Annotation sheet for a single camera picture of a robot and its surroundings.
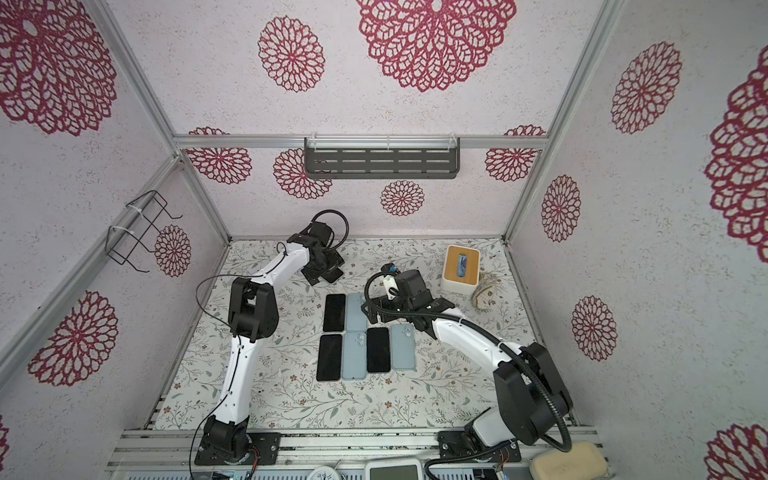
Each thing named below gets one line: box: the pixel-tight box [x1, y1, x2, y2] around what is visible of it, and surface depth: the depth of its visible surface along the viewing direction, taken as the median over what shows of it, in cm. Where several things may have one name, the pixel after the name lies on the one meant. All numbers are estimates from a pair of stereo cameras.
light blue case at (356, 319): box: [346, 293, 367, 331], surface depth 102 cm
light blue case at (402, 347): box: [390, 323, 416, 371], surface depth 94 cm
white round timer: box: [306, 466, 341, 480], surface depth 69 cm
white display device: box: [365, 459, 423, 480], surface depth 69 cm
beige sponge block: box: [529, 442, 609, 480], surface depth 70 cm
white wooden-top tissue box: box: [440, 245, 480, 295], surface depth 106 cm
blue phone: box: [366, 327, 391, 373], surface depth 92 cm
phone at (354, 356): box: [342, 332, 367, 380], surface depth 92 cm
